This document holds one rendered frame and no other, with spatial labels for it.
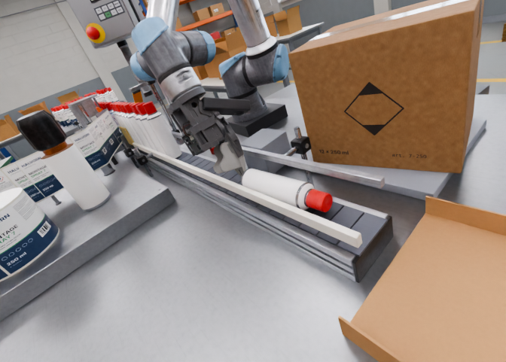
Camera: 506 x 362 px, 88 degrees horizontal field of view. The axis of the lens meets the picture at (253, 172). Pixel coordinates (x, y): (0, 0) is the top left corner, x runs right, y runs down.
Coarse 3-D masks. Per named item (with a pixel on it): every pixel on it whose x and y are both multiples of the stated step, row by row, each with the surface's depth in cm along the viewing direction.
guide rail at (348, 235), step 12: (156, 156) 96; (168, 156) 87; (192, 168) 73; (216, 180) 63; (228, 180) 61; (240, 192) 56; (252, 192) 53; (264, 204) 51; (276, 204) 47; (288, 216) 46; (300, 216) 43; (312, 216) 42; (324, 228) 40; (336, 228) 38; (348, 228) 38; (348, 240) 37; (360, 240) 36
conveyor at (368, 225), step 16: (160, 160) 96; (192, 160) 87; (208, 160) 83; (192, 176) 77; (224, 176) 70; (240, 176) 68; (224, 192) 64; (336, 208) 47; (352, 208) 45; (304, 224) 46; (352, 224) 42; (368, 224) 41; (384, 224) 41; (336, 240) 41; (368, 240) 39
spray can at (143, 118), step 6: (144, 102) 88; (138, 108) 88; (144, 108) 88; (144, 114) 89; (144, 120) 89; (144, 126) 90; (150, 126) 90; (150, 132) 91; (156, 138) 92; (156, 144) 93; (162, 150) 94
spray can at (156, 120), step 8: (144, 104) 85; (152, 104) 85; (152, 112) 85; (160, 112) 87; (152, 120) 85; (160, 120) 86; (152, 128) 87; (160, 128) 87; (168, 128) 89; (160, 136) 88; (168, 136) 89; (168, 144) 90; (176, 144) 92; (168, 152) 91; (176, 152) 92
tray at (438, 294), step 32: (448, 224) 42; (480, 224) 40; (416, 256) 39; (448, 256) 38; (480, 256) 36; (384, 288) 37; (416, 288) 36; (448, 288) 34; (480, 288) 33; (352, 320) 35; (384, 320) 34; (416, 320) 32; (448, 320) 31; (480, 320) 30; (384, 352) 28; (416, 352) 30; (448, 352) 29; (480, 352) 28
